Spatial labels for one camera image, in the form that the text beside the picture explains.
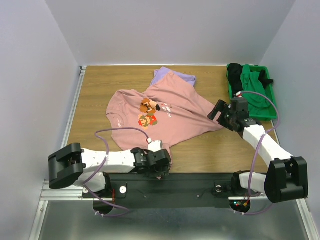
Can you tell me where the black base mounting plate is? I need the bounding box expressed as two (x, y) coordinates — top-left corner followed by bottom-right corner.
(96, 173), (248, 209)

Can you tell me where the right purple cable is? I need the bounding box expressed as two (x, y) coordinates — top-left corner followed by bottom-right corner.
(233, 91), (280, 216)

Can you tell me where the left aluminium rail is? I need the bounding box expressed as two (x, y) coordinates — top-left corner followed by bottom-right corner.
(40, 65), (87, 201)

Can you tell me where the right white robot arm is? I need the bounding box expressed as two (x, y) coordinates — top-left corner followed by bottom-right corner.
(207, 97), (309, 203)

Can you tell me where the pink printed t shirt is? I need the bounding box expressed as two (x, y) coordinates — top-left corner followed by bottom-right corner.
(106, 71), (223, 151)

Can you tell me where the green plastic bin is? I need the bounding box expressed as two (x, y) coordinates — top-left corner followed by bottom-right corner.
(227, 67), (277, 122)

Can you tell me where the green t shirt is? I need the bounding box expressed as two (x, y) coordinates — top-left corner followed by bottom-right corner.
(235, 64), (271, 116)

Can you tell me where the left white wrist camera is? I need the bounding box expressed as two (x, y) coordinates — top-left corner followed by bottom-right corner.
(146, 137), (163, 152)

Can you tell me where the black t shirt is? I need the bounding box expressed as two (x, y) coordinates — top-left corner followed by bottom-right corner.
(226, 63), (274, 95)

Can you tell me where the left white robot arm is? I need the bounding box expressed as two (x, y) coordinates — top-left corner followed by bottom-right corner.
(48, 140), (172, 197)

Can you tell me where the right aluminium rail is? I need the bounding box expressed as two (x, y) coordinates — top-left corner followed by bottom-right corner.
(228, 193), (308, 205)

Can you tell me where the purple t shirt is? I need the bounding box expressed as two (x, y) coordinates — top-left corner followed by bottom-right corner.
(149, 66), (198, 88)

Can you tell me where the aluminium rail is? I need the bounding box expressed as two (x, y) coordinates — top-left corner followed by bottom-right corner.
(40, 65), (87, 201)
(228, 193), (308, 205)

